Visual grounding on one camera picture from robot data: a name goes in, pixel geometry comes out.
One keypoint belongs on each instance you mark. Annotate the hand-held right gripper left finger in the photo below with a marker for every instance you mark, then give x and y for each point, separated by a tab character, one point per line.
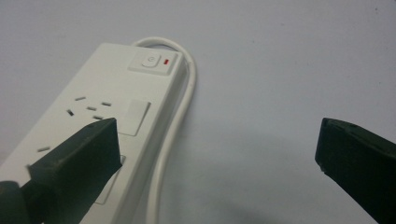
77	161

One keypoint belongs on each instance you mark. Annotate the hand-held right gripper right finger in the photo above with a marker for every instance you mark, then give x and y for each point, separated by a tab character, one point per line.
361	161

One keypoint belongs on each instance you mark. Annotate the white power strip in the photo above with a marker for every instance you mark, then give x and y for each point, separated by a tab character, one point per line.
124	90

